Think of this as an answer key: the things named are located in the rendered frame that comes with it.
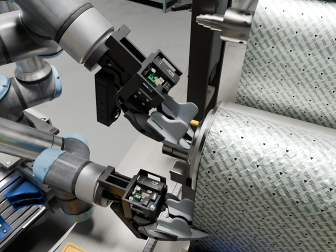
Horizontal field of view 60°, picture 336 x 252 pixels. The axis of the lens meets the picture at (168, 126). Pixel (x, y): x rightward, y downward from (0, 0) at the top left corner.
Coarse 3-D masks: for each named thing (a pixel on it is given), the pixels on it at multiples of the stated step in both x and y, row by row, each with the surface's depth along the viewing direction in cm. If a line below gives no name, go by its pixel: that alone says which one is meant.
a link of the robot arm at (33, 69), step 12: (0, 0) 75; (0, 12) 78; (24, 60) 89; (36, 60) 91; (24, 72) 93; (36, 72) 94; (48, 72) 96; (24, 84) 95; (36, 84) 95; (48, 84) 98; (60, 84) 101; (24, 96) 96; (36, 96) 98; (48, 96) 101
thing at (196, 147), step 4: (208, 112) 43; (208, 116) 42; (204, 120) 42; (204, 124) 41; (200, 128) 41; (204, 128) 41; (200, 132) 41; (200, 136) 41; (196, 140) 41; (200, 140) 41; (196, 144) 41; (196, 148) 41; (196, 152) 41; (192, 156) 41; (192, 160) 41; (192, 164) 42; (192, 168) 42; (192, 172) 43
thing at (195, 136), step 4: (200, 124) 44; (196, 128) 44; (196, 132) 43; (196, 136) 43; (192, 140) 43; (192, 144) 43; (192, 148) 43; (188, 152) 44; (192, 152) 43; (188, 156) 44; (188, 160) 44
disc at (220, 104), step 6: (222, 102) 44; (216, 108) 41; (216, 114) 42; (210, 120) 40; (210, 126) 40; (204, 132) 39; (204, 138) 39; (204, 144) 40; (198, 150) 39; (198, 156) 39; (198, 162) 39; (198, 168) 41; (192, 174) 40; (192, 180) 41; (192, 186) 42
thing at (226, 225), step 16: (208, 208) 46; (224, 208) 44; (192, 224) 52; (208, 224) 49; (224, 224) 47; (240, 224) 45; (256, 224) 43; (272, 224) 42; (192, 240) 56; (208, 240) 53; (224, 240) 50; (240, 240) 48; (256, 240) 46; (272, 240) 44; (288, 240) 43; (304, 240) 41; (320, 240) 40
